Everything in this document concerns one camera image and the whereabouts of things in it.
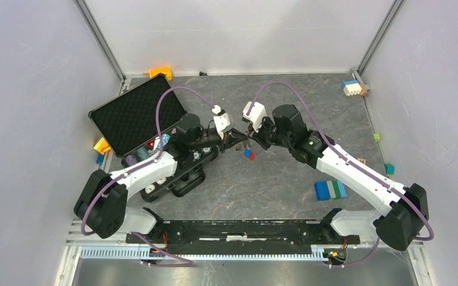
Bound keyring with blue red tags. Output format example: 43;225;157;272
236;138;256;161

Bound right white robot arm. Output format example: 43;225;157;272
242;102;429;251

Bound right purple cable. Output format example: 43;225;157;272
246;81;435;241

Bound orange toy brick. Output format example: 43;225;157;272
148;67;173;81

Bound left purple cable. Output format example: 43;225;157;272
80;86;220;237

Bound white slotted cable duct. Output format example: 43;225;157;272
79;245;328;262

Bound teal cube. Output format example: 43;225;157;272
384;163;395;175

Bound blue green white brick stack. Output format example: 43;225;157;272
314;181;347;201

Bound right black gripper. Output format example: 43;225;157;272
247;114;293;151

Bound purple cable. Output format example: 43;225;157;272
80;86;220;237
246;81;435;241

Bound yellow orange brick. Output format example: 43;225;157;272
93;137;112;155

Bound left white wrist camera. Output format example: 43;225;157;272
212;105;233;139

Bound blue white brown brick stack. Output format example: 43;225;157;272
343;80;367;96

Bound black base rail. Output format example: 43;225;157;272
144;208;361;255

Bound small blue block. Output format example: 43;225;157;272
96;154;105;166

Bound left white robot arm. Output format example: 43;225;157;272
73;114;247;243

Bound black poker chip case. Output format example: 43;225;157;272
88;74;219;203

